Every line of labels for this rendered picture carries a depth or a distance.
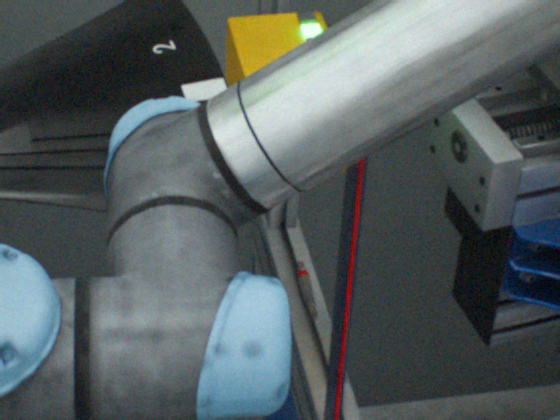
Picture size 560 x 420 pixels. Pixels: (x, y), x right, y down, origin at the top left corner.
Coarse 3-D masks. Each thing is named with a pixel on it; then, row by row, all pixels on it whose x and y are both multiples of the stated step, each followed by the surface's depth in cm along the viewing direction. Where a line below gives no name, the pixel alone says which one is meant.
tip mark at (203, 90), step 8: (208, 80) 97; (216, 80) 97; (184, 88) 96; (192, 88) 96; (200, 88) 96; (208, 88) 96; (216, 88) 97; (224, 88) 97; (192, 96) 96; (200, 96) 96; (208, 96) 96
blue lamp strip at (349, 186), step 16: (352, 176) 98; (352, 192) 99; (352, 208) 100; (352, 224) 101; (336, 288) 108; (336, 304) 108; (336, 320) 109; (336, 336) 109; (336, 352) 110; (336, 368) 111
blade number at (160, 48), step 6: (168, 36) 99; (174, 36) 99; (150, 42) 99; (156, 42) 99; (162, 42) 99; (168, 42) 99; (174, 42) 99; (150, 48) 99; (156, 48) 99; (162, 48) 99; (168, 48) 98; (174, 48) 98; (180, 48) 98; (150, 54) 98; (156, 54) 98; (162, 54) 98; (168, 54) 98; (174, 54) 98; (150, 60) 98; (156, 60) 98
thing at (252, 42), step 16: (256, 16) 133; (272, 16) 133; (288, 16) 133; (320, 16) 133; (240, 32) 131; (256, 32) 131; (272, 32) 131; (288, 32) 131; (240, 48) 128; (256, 48) 128; (272, 48) 128; (288, 48) 129; (240, 64) 127; (256, 64) 126
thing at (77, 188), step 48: (144, 0) 102; (48, 48) 99; (96, 48) 99; (144, 48) 99; (192, 48) 99; (0, 96) 96; (48, 96) 95; (96, 96) 95; (144, 96) 96; (0, 144) 92; (48, 144) 92; (96, 144) 92; (0, 192) 89; (48, 192) 90; (96, 192) 90
